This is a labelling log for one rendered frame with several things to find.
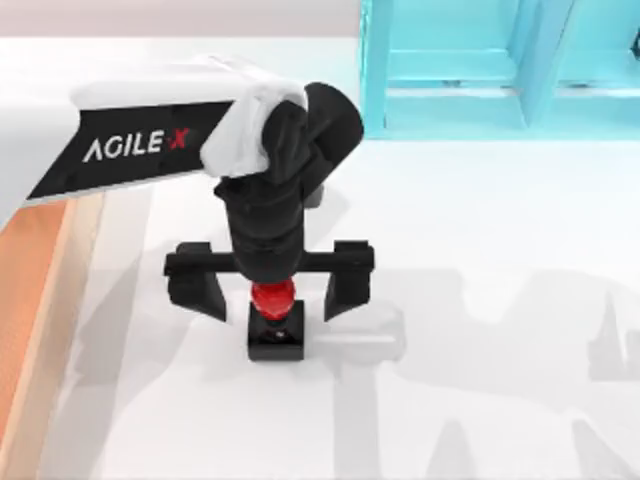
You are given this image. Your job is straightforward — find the red trophy with black base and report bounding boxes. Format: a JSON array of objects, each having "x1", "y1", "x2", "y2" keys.
[{"x1": 246, "y1": 280, "x2": 308, "y2": 363}]

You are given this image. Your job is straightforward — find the shallow salmon-coloured box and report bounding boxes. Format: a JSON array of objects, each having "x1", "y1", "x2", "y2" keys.
[{"x1": 0, "y1": 192, "x2": 109, "y2": 480}]

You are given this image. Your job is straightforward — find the light blue rack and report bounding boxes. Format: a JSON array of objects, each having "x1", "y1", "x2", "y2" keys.
[{"x1": 356, "y1": 0, "x2": 640, "y2": 145}]

